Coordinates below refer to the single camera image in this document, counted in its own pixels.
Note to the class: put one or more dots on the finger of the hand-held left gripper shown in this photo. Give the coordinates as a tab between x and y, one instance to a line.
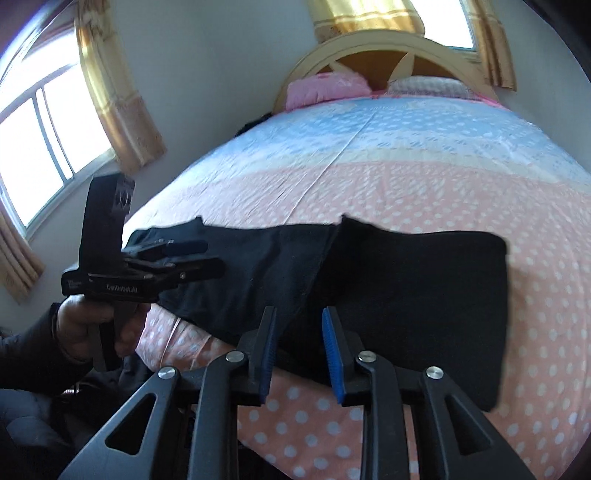
171	248
198	270

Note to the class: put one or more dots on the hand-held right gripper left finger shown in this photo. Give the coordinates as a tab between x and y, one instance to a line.
268	360

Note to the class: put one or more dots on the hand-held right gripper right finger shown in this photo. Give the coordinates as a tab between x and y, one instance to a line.
333	360

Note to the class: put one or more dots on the black pants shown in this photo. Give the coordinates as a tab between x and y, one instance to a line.
415	300

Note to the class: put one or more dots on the person's left forearm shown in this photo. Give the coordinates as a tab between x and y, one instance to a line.
27	350

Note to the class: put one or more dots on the person's left hand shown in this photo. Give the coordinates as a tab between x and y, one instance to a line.
76	325

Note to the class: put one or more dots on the yellow patterned curtain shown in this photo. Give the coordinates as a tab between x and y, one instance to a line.
496	46
117	101
364	14
16	263

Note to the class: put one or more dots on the large sliding window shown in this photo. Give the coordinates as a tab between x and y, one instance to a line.
51	138

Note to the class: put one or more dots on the polka dot bed sheet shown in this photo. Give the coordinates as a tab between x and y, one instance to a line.
415	175

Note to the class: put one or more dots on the person's dark jacket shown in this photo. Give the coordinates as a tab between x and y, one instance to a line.
37	434

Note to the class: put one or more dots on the pink pillow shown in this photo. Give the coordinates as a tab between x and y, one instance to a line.
323	87

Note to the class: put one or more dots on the cream wooden headboard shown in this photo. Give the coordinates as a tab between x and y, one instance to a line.
364	39

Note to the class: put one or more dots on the striped pillow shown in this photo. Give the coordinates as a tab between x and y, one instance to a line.
429	85

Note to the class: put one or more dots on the small sliding window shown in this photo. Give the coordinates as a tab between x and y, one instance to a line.
455	23

